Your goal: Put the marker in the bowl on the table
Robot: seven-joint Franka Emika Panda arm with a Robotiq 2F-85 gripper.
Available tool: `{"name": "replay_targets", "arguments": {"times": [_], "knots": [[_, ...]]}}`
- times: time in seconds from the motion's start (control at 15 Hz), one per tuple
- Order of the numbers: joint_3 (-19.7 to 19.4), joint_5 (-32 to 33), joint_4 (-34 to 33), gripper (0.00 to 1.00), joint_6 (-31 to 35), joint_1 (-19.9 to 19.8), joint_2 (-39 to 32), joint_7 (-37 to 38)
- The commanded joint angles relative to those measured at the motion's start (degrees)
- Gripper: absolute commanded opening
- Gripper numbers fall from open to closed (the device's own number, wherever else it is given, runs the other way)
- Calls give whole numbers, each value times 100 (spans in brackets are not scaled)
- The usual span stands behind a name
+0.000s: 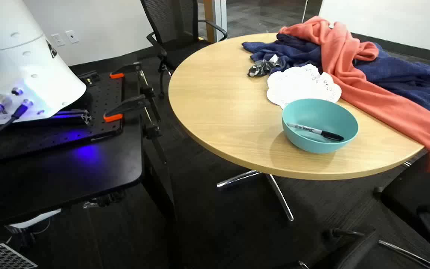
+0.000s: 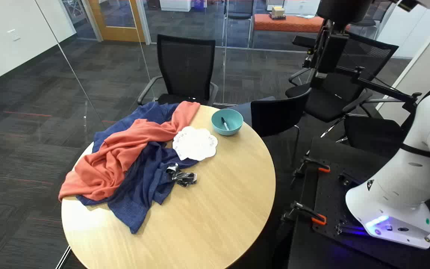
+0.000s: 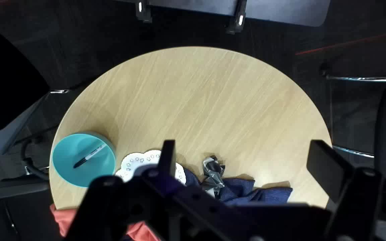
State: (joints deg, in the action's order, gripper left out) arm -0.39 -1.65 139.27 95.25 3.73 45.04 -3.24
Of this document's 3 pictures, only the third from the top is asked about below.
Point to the grey chair top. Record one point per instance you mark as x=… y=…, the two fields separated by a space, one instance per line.
x=297 y=12

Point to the black chair right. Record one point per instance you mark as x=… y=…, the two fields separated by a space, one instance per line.
x=381 y=129

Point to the grey binder clip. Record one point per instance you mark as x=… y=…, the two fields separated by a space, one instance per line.
x=213 y=170

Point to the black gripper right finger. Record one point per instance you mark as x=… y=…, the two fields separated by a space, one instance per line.
x=328 y=169

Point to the dark blue cloth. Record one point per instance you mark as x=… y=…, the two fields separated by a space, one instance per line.
x=238 y=192

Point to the red cloth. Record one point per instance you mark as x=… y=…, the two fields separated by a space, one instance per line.
x=64 y=217

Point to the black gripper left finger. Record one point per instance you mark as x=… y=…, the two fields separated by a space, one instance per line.
x=166 y=164

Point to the teal plastic bowl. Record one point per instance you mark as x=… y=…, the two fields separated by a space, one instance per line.
x=82 y=157

